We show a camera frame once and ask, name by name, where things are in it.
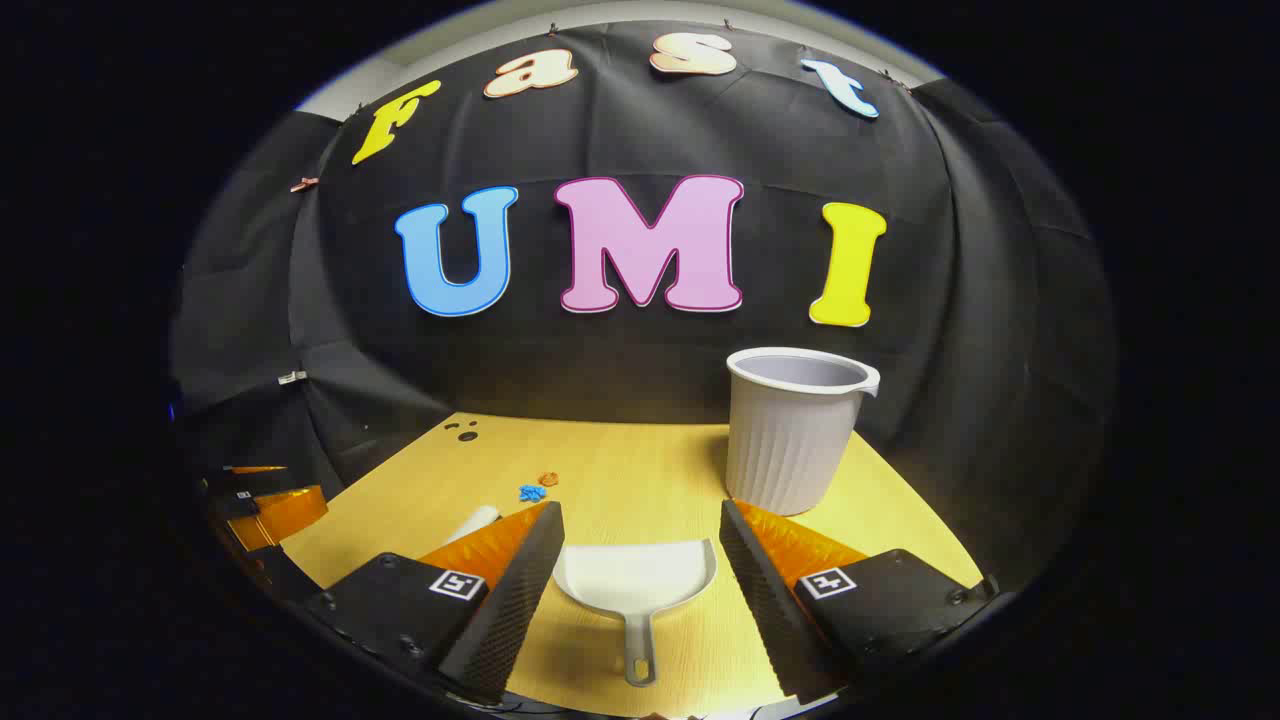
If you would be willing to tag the silver metal clip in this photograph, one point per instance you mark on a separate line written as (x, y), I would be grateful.
(292, 377)

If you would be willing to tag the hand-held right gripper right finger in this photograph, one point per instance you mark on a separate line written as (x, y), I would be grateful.
(770, 600)

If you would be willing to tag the white dustpan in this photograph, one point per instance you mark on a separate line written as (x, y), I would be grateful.
(630, 580)

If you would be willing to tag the blue paper trash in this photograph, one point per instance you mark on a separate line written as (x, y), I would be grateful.
(532, 493)

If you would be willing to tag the white ribbed garbage bin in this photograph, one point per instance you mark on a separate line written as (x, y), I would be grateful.
(790, 450)

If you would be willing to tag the wooden desktop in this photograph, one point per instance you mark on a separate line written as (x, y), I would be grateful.
(640, 465)

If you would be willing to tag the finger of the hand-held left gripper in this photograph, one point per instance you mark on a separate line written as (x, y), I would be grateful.
(250, 480)
(285, 512)

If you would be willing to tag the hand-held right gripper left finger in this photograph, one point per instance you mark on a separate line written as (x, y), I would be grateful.
(500, 620)

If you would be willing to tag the copper metal clip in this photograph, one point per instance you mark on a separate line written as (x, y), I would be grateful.
(303, 184)

